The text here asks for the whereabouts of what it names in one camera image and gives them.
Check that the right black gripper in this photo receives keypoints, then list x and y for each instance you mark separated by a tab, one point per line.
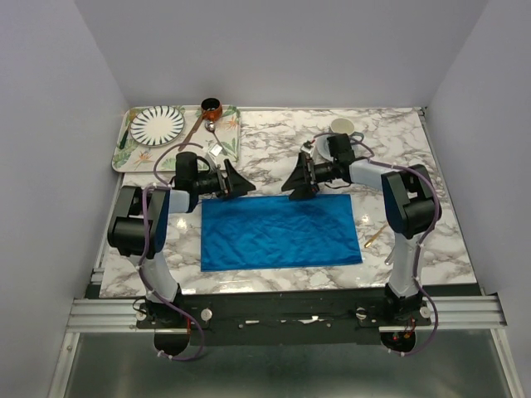
306	186

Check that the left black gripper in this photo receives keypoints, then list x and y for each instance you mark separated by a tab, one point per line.
233	184

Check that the blue satin napkin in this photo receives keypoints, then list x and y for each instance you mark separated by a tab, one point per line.
273	232

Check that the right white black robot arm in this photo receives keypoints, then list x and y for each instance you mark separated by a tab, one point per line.
411	205

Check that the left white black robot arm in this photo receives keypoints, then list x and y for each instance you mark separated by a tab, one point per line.
139	222

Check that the grey blue saucer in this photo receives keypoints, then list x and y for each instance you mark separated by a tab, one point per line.
322	147

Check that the silver spoon on tray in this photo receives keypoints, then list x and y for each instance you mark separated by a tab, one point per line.
210	126

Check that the grey blue mug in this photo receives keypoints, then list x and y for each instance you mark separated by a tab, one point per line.
346	126

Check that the brown ceramic pot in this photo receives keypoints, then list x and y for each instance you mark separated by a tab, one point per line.
211	109

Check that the gold spoon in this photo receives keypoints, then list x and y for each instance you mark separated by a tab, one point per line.
370	241

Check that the floral serving tray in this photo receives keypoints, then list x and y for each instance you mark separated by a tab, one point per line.
130	157

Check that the striped white blue plate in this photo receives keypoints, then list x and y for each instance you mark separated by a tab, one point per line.
157	126

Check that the silver utensil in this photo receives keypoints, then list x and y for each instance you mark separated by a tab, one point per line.
389	260

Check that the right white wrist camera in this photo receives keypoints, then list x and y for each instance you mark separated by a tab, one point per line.
308	147

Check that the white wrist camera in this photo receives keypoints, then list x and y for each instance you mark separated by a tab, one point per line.
215	156
308	147

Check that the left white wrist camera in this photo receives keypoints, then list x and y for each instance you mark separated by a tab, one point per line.
215	156

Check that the wooden handled knife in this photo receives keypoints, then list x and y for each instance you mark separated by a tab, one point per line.
193	130

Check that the aluminium frame rail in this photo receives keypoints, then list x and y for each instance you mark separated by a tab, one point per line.
300	309

